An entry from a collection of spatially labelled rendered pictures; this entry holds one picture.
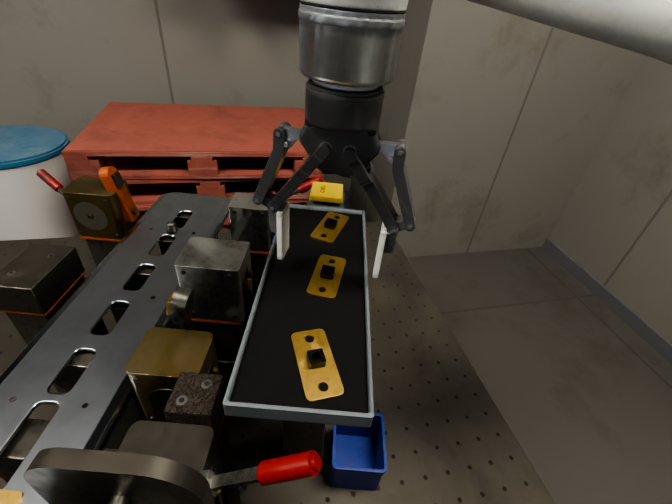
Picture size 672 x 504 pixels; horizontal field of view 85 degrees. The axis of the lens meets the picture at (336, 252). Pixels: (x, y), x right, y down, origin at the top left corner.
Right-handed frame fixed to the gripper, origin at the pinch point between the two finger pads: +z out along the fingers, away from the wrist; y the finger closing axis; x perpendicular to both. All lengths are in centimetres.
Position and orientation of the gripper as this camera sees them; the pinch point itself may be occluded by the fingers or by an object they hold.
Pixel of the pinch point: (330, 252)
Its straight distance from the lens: 46.5
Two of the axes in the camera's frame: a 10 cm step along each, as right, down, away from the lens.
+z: -0.8, 7.9, 6.0
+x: -1.9, 5.8, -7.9
